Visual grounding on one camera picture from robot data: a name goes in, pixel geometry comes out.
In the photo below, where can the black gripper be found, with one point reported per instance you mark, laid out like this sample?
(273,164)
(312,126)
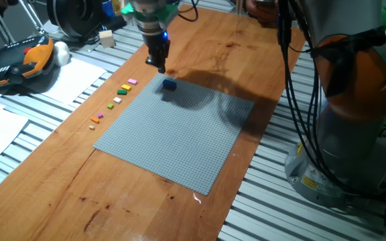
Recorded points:
(156,45)

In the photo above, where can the blue long Lego brick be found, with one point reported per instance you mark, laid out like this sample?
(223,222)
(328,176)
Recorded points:
(169,82)

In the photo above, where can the silver and orange robot arm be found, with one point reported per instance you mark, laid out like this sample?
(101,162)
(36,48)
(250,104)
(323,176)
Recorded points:
(357,83)

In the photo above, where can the light pink Lego brick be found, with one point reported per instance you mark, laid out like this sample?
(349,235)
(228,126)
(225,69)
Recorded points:
(132,81)

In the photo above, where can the yellow Lego brick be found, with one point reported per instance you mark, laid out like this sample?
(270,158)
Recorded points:
(126,87)

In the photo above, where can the dark green Lego brick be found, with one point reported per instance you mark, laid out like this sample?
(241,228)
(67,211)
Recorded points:
(122,92)

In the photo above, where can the white Lego brick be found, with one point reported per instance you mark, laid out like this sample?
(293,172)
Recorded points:
(117,100)

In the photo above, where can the lime green square Lego brick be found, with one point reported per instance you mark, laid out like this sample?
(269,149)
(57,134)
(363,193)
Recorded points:
(110,106)

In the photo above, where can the magenta square Lego brick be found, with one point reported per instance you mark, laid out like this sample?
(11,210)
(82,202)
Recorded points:
(100,115)

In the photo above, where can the grey Lego baseplate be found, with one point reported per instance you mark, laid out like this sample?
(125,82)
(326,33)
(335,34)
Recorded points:
(163,144)

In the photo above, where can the orange narrow Lego brick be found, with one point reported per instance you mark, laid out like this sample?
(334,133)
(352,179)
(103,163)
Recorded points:
(94,120)

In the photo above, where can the tan tiny Lego brick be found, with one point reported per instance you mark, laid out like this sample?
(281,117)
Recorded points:
(92,127)

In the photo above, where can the person hand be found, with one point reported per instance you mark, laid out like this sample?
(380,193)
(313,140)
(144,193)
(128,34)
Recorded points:
(263,14)

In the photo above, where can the light wooden cube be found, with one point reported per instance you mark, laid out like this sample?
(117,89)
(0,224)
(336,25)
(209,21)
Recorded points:
(107,39)

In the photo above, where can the yellow packet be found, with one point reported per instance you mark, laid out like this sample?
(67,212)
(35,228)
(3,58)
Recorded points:
(116,4)

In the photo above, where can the black round spool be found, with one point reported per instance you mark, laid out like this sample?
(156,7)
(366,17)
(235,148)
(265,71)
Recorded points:
(75,16)

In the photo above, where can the white round object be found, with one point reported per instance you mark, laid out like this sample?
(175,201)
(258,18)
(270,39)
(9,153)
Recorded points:
(62,53)

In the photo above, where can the orange and black teach pendant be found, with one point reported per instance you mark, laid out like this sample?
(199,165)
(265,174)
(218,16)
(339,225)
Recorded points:
(35,55)

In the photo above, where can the wooden board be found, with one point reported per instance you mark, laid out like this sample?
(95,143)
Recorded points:
(62,187)

